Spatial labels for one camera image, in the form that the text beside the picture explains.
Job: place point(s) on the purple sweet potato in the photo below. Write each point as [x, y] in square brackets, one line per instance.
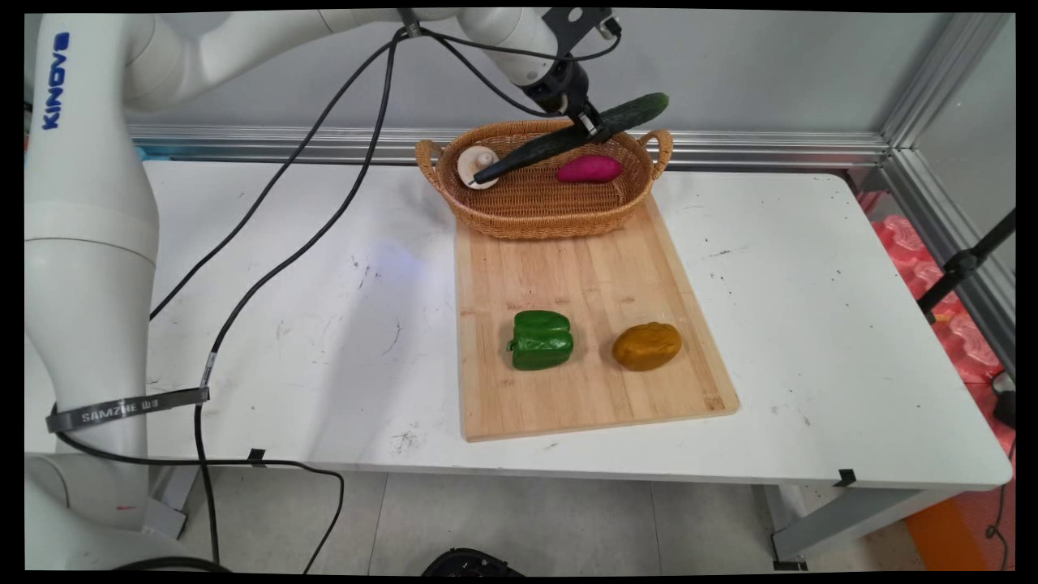
[589, 169]

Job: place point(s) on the black tape piece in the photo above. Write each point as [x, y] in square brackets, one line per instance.
[256, 457]
[845, 478]

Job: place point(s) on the black tripod stand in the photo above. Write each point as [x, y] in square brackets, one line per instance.
[965, 264]

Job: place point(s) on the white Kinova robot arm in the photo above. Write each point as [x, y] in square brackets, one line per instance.
[89, 243]

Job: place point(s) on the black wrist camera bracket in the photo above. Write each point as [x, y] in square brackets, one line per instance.
[580, 24]

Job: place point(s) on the orange box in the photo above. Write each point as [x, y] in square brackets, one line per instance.
[957, 527]

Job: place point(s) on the beige mushroom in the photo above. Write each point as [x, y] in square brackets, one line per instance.
[478, 165]

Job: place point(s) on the red bubble foam sheet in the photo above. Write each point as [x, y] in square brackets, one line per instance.
[957, 332]

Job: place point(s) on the bamboo cutting board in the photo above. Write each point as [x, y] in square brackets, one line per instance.
[584, 324]

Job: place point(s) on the slanted aluminium frame rail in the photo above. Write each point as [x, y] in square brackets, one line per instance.
[941, 203]

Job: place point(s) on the woven wicker basket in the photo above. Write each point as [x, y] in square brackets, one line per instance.
[539, 199]

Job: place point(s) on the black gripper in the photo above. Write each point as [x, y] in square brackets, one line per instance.
[559, 85]

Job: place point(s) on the dark green cucumber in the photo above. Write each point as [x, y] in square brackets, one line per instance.
[568, 138]

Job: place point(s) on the grey table leg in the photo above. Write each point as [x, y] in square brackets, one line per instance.
[174, 503]
[859, 515]

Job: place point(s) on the horizontal aluminium frame rail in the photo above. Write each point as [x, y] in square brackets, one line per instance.
[730, 148]

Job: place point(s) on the small black device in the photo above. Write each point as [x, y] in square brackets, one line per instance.
[1005, 401]

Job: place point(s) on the black round device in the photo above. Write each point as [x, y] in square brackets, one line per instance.
[470, 564]

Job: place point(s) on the brown potato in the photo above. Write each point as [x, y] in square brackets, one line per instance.
[646, 345]

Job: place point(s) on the green bell pepper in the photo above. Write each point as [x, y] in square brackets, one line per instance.
[541, 341]

